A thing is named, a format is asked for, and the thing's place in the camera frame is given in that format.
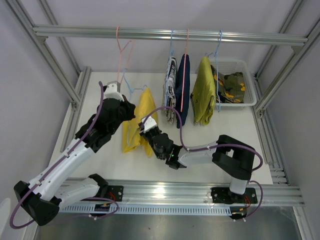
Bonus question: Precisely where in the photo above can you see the blue hanger of yellow trousers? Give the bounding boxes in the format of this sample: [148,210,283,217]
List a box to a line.
[122,67,148,147]

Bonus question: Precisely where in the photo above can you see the yellow trousers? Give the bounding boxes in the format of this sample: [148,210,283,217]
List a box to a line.
[122,87,156,157]

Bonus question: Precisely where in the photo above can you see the black white print trousers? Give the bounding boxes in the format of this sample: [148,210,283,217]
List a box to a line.
[162,56,177,108]

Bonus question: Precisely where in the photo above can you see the blue hanger of print trousers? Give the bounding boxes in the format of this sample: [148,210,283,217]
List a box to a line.
[163,28,177,111]

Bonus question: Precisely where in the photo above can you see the camouflage trousers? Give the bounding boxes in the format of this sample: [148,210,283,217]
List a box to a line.
[210,65,246,104]

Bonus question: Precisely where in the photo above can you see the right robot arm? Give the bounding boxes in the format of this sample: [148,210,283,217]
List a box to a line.
[138,122,256,202]

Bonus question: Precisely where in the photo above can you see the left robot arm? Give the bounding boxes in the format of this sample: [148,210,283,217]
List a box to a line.
[13,96,136,226]

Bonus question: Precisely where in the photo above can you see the navy blue trousers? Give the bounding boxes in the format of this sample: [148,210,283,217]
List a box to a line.
[174,54,190,126]

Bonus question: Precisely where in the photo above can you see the olive green trousers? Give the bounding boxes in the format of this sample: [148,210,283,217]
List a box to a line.
[190,56,216,125]

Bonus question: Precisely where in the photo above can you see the blue hanger of olive trousers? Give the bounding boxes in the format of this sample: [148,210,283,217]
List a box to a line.
[205,30,223,113]

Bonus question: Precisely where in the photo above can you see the pink hanger of navy trousers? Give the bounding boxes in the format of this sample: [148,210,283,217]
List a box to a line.
[180,29,190,113]

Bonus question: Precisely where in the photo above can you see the white plastic basket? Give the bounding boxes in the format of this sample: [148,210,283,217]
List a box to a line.
[209,57,257,110]

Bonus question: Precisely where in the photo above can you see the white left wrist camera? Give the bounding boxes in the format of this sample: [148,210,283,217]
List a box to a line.
[103,81,125,102]

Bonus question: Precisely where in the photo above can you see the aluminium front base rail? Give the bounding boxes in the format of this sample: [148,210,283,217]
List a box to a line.
[107,179,305,207]

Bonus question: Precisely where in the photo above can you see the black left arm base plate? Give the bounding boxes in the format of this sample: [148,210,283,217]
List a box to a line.
[102,185,124,202]

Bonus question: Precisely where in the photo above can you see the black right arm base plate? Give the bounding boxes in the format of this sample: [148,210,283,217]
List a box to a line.
[210,187,258,205]

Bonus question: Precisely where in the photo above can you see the aluminium hanging rail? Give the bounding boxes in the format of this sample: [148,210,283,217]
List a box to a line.
[32,25,308,47]

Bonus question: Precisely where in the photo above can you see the white slotted cable duct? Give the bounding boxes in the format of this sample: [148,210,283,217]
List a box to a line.
[60,202,232,216]

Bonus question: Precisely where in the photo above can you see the aluminium frame left post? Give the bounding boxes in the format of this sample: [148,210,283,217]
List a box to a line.
[5,0,92,152]

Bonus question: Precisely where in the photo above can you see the aluminium frame post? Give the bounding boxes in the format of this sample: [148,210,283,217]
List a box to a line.
[254,0,320,119]
[5,0,92,152]

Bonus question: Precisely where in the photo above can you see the aluminium frame right post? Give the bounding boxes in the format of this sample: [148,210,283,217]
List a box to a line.
[254,0,320,119]

